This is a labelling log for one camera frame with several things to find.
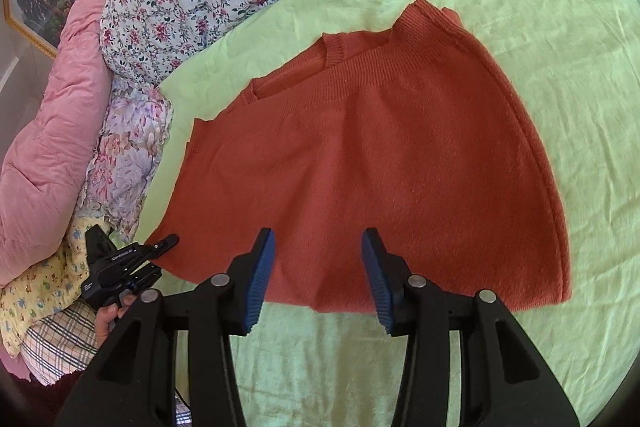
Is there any orange knit sweater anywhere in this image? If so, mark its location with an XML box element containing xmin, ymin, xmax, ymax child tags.
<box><xmin>153</xmin><ymin>0</ymin><xmax>570</xmax><ymax>313</ymax></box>

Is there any person's left hand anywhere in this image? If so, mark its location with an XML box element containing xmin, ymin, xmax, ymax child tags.
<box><xmin>94</xmin><ymin>295</ymin><xmax>137</xmax><ymax>349</ymax></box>

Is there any yellow cartoon print cloth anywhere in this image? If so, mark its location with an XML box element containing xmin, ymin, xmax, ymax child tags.
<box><xmin>1</xmin><ymin>217</ymin><xmax>110</xmax><ymax>358</ymax></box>

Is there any plaid checked fabric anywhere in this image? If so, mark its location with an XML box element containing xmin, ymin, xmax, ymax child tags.
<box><xmin>21</xmin><ymin>300</ymin><xmax>96</xmax><ymax>386</ymax></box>

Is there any pink padded comforter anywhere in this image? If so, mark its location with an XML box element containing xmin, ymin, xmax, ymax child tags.
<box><xmin>1</xmin><ymin>0</ymin><xmax>113</xmax><ymax>286</ymax></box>

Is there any purple floral pillow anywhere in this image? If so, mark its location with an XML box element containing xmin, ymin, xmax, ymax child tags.
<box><xmin>76</xmin><ymin>76</ymin><xmax>172</xmax><ymax>242</ymax></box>

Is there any light green bed sheet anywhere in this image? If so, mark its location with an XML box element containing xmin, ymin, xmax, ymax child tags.
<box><xmin>134</xmin><ymin>0</ymin><xmax>639</xmax><ymax>426</ymax></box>

